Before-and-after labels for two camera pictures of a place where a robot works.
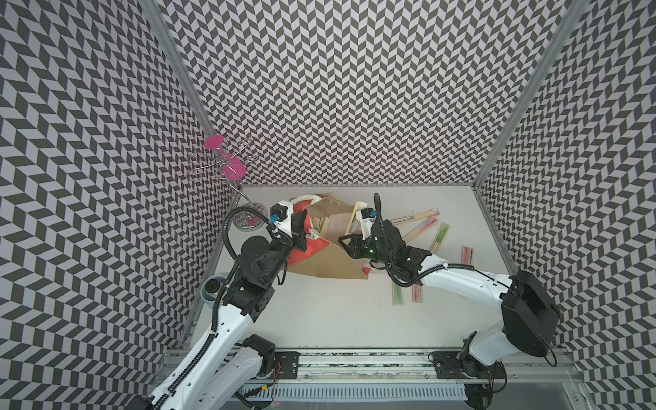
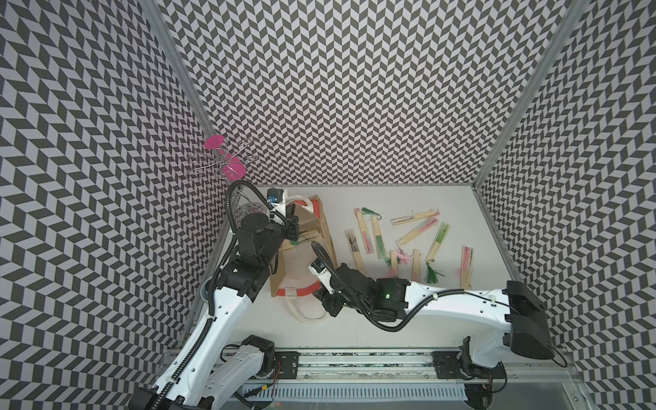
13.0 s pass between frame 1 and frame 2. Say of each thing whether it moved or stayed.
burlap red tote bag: moved
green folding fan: stayed
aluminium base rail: stayed
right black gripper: moved
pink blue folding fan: stayed
